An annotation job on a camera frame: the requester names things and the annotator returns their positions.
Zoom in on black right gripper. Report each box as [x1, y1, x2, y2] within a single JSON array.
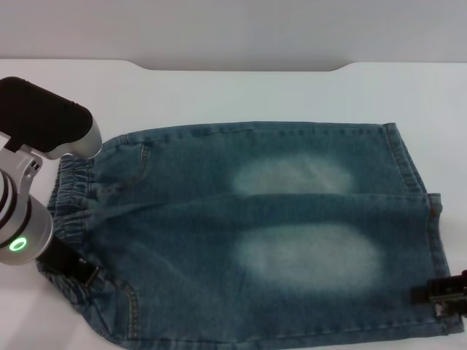
[[411, 269, 467, 318]]

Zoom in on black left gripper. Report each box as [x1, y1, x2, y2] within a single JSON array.
[[36, 235, 103, 289]]

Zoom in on blue denim shorts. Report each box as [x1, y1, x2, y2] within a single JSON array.
[[36, 122, 461, 350]]

